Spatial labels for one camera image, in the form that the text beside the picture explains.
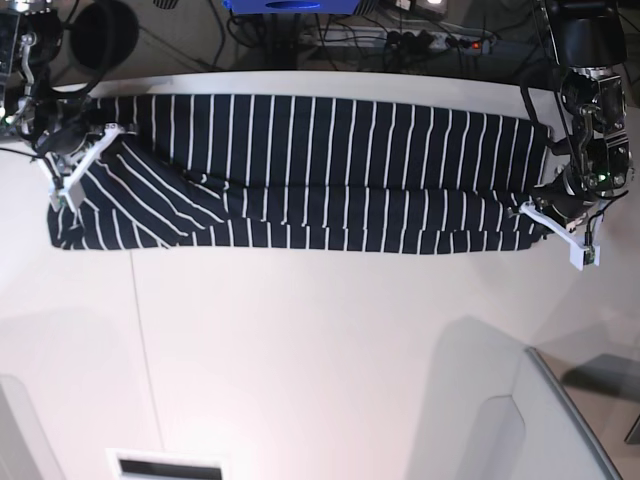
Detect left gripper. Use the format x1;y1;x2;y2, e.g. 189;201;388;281
529;172;598;233

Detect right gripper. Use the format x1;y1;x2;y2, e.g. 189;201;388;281
32;119;100;173

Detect navy white striped t-shirt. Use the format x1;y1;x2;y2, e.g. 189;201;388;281
47;94;547;255

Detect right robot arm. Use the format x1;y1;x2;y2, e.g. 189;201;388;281
1;1;124;177

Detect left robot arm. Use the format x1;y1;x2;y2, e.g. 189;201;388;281
520;1;632;230

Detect black round stool seat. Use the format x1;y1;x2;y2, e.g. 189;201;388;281
69;1;139;73

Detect blue box under table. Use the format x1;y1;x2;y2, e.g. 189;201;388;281
222;0;359;14

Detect white panel right front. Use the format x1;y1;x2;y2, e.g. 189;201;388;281
405;317;621;479

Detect white panel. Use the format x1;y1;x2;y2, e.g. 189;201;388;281
405;317;621;479
1;374;66;479

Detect white power strip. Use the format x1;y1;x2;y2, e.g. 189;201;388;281
310;24;495;55

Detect white panel left front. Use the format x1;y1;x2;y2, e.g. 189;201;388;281
1;374;66;479

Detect white slotted tray front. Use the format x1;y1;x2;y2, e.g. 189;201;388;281
106;448;233;480

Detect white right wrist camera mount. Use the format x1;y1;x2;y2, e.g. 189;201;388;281
39;123;131;213

